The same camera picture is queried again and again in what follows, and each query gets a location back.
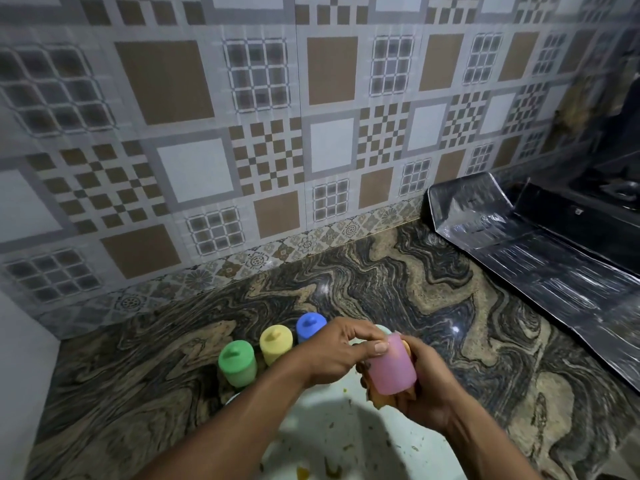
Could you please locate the person's right hand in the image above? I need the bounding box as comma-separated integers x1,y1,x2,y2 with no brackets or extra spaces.
356,336,469,433

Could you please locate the blue lidded plastic container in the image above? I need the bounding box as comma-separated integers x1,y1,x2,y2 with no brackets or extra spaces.
296,312,328,344

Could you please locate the yellow lidded plastic container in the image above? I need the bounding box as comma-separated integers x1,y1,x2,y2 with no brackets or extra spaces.
259,325,294,366

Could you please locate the silver foil sheet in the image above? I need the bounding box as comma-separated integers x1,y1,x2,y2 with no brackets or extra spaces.
427,172,640,393

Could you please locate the white round tray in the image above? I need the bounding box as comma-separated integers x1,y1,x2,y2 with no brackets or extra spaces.
223,324,469,480

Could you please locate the person's right forearm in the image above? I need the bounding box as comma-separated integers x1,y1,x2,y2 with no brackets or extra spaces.
442,395,544,480

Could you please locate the pink plastic container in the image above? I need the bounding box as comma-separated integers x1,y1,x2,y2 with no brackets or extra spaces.
366,332,418,396

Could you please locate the person's left hand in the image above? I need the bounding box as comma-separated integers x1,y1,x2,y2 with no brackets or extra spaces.
295,317,391,390

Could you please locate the black gas stove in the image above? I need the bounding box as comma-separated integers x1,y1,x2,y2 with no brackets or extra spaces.
514,164,640,276

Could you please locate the green lidded plastic container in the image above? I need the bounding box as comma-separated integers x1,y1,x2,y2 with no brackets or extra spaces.
218,340,258,389

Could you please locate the person's left forearm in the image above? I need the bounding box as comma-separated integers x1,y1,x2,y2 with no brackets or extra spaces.
132,345,313,480

